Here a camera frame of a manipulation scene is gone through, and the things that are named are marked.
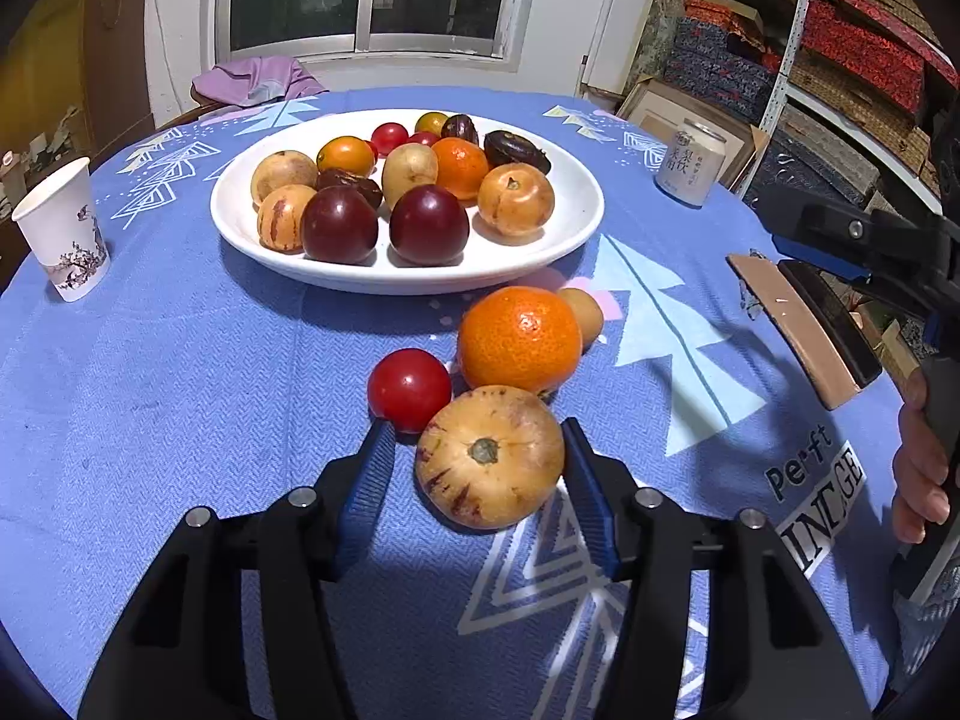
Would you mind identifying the brown cardboard piece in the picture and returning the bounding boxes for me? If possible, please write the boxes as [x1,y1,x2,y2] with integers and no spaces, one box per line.
[727,253,860,411]

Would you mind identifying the white drink can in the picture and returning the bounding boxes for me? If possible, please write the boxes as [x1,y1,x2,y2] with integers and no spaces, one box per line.
[654,120,728,209]

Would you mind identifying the orange-tan striped pepino melon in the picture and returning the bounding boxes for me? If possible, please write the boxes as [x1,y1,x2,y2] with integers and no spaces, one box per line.
[256,184,319,253]

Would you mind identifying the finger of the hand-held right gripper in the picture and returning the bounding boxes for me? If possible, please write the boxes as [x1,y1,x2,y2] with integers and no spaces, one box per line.
[756,184,960,308]
[772,236,872,284]

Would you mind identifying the stack of blue patterned boxes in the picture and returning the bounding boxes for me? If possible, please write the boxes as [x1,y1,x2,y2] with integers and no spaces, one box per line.
[664,0,781,121]

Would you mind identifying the oblong yellow pepino melon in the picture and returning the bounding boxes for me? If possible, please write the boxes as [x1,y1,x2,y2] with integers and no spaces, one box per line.
[382,142,440,211]

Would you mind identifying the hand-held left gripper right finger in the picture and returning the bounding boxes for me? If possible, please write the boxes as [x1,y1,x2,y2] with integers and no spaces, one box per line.
[561,418,875,720]

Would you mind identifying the person's right hand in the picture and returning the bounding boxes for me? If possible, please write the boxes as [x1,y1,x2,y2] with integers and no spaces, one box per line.
[892,373,959,545]

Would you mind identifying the purple-speckled pepino melon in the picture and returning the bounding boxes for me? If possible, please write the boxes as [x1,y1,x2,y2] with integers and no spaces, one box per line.
[415,385,566,530]

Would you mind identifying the white metal shelf rack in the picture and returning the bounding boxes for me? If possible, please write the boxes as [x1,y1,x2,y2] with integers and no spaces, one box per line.
[754,0,960,188]

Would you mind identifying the purple cloth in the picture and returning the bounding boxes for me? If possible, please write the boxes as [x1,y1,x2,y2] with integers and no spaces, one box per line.
[191,56,327,107]

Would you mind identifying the orange tomato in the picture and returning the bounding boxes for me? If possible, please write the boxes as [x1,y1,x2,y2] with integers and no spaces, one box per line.
[316,136,376,178]

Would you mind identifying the blue printed tablecloth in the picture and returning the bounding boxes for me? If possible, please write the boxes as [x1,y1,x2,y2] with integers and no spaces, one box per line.
[0,86,912,720]

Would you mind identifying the stack of red patterned boxes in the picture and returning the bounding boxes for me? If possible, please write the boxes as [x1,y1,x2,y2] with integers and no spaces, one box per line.
[802,0,960,113]

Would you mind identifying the stack of dark grey boxes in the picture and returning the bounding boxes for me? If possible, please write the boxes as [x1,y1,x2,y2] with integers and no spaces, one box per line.
[742,127,878,211]

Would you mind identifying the green patterned panel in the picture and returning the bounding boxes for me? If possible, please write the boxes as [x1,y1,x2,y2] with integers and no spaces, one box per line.
[634,0,691,83]

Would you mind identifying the small tan fruit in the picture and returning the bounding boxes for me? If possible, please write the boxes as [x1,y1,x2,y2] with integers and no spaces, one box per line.
[559,287,605,350]

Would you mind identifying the wooden glass-front cabinet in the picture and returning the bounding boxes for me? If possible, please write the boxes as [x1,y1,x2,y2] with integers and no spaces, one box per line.
[0,0,158,166]

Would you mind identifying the white oval plate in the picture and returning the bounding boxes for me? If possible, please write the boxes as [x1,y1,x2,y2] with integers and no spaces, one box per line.
[210,110,605,295]

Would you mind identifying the black smartphone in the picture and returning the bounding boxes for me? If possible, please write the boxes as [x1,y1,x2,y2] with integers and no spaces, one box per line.
[778,260,884,389]

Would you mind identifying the dark red plum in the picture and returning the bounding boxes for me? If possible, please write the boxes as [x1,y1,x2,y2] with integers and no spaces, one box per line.
[389,184,471,266]
[301,186,380,265]

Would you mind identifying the leaning cardboard picture frames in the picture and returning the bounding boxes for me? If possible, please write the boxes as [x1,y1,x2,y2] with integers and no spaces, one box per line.
[619,75,770,181]

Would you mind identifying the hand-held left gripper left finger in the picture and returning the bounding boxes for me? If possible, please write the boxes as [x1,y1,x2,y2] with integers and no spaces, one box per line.
[79,420,396,720]

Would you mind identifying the wooden chair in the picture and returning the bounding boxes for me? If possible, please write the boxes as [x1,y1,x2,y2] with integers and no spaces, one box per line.
[154,82,218,132]

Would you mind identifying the white printed paper cup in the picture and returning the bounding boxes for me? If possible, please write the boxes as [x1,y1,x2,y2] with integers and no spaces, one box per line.
[11,157,111,303]

